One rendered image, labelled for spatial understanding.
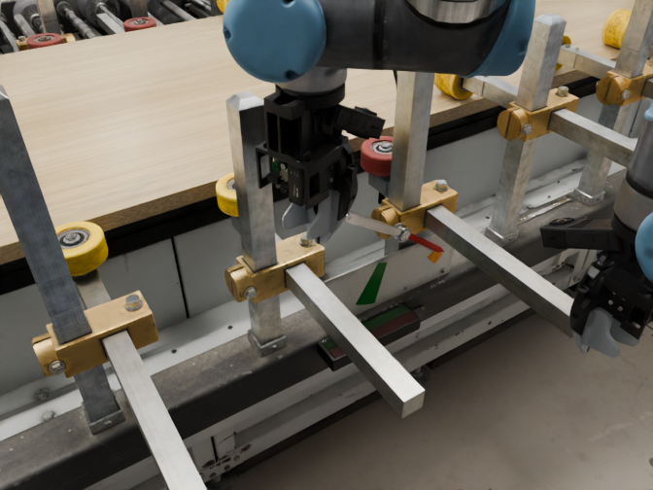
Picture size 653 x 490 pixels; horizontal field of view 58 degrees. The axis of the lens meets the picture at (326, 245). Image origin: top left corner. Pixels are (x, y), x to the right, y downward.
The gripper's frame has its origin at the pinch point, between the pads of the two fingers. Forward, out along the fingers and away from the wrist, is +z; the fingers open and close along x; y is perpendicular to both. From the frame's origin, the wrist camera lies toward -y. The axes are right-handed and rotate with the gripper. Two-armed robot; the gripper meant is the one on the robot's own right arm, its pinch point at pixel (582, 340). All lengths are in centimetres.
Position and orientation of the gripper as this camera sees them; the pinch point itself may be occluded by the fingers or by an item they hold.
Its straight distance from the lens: 82.3
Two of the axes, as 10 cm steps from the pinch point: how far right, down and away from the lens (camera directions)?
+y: 5.4, 5.2, -6.7
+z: 0.0, 7.9, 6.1
